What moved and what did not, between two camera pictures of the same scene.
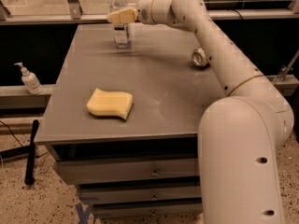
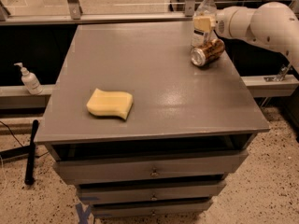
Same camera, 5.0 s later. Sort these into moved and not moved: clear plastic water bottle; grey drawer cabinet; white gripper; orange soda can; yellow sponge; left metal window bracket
Moved: white gripper; clear plastic water bottle
Not moved: grey drawer cabinet; left metal window bracket; orange soda can; yellow sponge
